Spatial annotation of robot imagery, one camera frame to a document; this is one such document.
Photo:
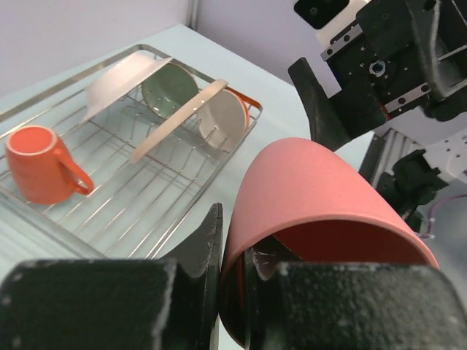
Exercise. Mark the metal wire dish rack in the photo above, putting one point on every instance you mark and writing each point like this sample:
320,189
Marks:
135,207

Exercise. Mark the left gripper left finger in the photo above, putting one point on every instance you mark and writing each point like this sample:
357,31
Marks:
165,303

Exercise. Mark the pink and cream plate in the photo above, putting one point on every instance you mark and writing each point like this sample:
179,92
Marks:
179,117

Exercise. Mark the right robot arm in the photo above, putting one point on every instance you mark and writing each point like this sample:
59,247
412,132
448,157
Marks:
407,174

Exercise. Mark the right aluminium frame post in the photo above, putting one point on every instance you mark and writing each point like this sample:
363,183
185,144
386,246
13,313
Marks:
193,6

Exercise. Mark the pink cup orange handle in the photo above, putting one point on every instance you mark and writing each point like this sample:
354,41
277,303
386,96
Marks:
320,208

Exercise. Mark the cream cup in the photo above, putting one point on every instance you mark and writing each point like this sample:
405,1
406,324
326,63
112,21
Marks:
42,167

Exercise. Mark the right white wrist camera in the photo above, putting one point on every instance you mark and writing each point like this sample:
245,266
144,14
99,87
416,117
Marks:
328,17

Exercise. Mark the white fluted plate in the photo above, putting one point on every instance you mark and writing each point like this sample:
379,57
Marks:
122,78

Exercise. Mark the green bowl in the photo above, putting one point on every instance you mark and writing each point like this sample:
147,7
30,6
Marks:
168,89

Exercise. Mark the white and orange bowl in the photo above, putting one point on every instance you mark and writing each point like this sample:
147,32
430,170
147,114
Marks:
223,120

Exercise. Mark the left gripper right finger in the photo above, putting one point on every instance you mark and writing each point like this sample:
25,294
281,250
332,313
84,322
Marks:
302,305

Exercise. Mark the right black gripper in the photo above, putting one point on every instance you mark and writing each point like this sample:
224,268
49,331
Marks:
394,56

